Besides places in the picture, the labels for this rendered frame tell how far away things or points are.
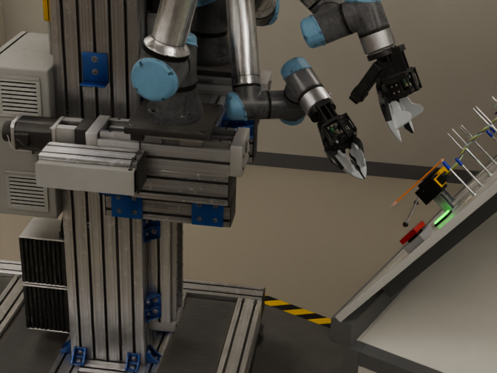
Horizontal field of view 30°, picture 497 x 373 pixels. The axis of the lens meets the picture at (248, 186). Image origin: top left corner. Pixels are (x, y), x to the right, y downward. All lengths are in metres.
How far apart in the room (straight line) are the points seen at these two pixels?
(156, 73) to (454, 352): 0.97
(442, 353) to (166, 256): 1.03
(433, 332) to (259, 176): 2.69
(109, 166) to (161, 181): 0.17
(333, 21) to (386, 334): 0.76
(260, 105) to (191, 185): 0.30
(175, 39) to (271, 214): 2.35
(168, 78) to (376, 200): 2.61
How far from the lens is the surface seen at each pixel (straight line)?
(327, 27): 2.17
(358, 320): 2.22
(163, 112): 2.43
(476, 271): 2.60
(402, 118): 2.15
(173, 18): 2.23
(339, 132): 2.27
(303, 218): 4.48
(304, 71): 2.36
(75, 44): 2.65
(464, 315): 2.40
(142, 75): 2.27
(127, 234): 2.85
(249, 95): 2.40
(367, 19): 2.15
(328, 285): 3.97
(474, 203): 1.92
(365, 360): 2.22
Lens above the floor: 2.09
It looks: 26 degrees down
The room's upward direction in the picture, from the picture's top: 2 degrees clockwise
